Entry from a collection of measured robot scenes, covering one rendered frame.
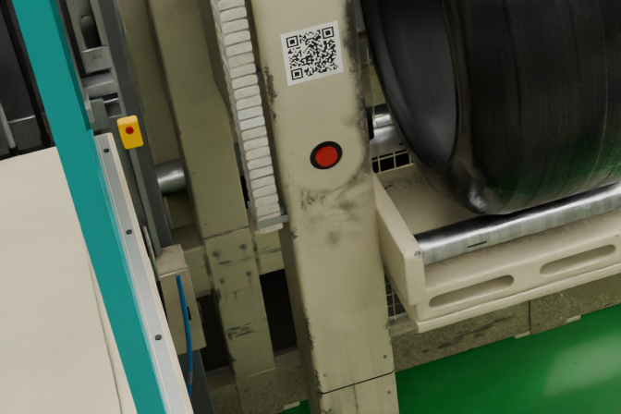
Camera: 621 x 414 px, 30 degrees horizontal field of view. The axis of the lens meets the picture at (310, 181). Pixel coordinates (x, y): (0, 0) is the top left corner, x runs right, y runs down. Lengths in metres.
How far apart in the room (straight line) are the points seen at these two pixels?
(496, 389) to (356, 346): 0.92
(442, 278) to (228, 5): 0.50
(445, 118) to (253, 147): 0.42
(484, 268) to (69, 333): 0.76
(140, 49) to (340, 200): 0.77
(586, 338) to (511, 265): 1.15
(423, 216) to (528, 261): 0.25
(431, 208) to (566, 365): 0.95
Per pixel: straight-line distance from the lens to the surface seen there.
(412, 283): 1.59
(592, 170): 1.53
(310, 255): 1.66
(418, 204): 1.88
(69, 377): 1.02
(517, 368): 2.73
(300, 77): 1.49
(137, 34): 2.26
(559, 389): 2.68
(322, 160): 1.56
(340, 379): 1.83
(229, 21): 1.44
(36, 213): 1.21
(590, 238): 1.71
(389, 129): 1.85
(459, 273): 1.65
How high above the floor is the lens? 1.95
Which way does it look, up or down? 36 degrees down
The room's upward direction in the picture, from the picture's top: 8 degrees counter-clockwise
